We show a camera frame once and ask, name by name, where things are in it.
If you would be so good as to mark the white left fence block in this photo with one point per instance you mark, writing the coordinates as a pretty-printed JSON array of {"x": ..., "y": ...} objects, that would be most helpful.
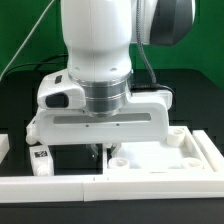
[{"x": 4, "y": 146}]

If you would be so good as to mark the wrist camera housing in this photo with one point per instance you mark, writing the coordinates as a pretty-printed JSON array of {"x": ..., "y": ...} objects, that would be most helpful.
[{"x": 58, "y": 91}]

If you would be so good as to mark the white right fence bar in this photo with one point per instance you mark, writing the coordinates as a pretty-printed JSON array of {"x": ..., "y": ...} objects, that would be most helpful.
[{"x": 210, "y": 151}]

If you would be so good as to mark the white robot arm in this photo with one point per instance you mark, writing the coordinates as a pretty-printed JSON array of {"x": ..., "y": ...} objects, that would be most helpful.
[{"x": 91, "y": 101}]

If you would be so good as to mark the white fence bar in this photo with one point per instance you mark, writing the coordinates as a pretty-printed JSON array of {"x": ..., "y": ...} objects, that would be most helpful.
[
  {"x": 85, "y": 188},
  {"x": 210, "y": 151}
]

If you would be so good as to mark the white front fence bar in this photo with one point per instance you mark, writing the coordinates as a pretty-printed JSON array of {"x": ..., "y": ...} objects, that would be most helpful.
[{"x": 85, "y": 188}]

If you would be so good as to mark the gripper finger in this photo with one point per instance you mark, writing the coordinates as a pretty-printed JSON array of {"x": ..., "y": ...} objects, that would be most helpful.
[
  {"x": 93, "y": 150},
  {"x": 113, "y": 148}
]

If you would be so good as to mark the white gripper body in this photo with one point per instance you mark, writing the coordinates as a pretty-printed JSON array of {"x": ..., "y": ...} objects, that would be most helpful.
[{"x": 144, "y": 118}]

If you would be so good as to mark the white square table top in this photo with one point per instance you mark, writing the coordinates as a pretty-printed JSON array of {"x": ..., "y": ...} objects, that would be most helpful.
[{"x": 178, "y": 153}]

